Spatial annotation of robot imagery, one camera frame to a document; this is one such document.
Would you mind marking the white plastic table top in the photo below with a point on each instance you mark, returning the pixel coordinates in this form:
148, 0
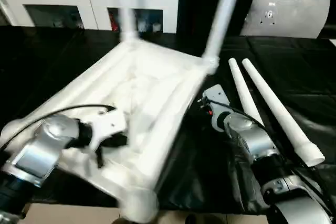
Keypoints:
144, 85

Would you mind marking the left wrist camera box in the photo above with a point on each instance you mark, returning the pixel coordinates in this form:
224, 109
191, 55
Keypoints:
110, 124

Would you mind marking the black work mat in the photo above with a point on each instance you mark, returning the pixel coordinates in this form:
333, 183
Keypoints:
288, 77

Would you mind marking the white plastic table leg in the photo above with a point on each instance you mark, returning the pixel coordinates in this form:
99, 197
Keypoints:
275, 108
128, 19
223, 19
242, 90

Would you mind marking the dark right robot foot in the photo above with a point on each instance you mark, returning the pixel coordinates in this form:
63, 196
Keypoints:
191, 220

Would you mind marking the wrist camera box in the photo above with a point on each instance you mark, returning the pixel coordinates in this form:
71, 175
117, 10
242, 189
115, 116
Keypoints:
110, 124
218, 95

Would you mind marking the black box with yellow label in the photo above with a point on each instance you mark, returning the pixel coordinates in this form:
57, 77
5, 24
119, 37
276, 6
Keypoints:
194, 3

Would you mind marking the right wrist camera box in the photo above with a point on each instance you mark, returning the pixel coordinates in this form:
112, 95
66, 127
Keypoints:
218, 95

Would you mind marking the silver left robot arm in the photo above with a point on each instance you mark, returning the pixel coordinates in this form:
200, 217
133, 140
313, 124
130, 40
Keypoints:
47, 140

